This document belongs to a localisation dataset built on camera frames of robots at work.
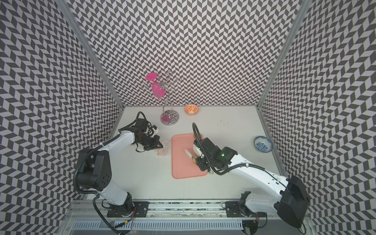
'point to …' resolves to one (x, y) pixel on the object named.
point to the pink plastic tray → (183, 166)
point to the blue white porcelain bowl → (263, 144)
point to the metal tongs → (194, 159)
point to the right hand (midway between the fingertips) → (202, 164)
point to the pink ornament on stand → (158, 92)
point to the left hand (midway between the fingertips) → (162, 147)
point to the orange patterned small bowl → (191, 110)
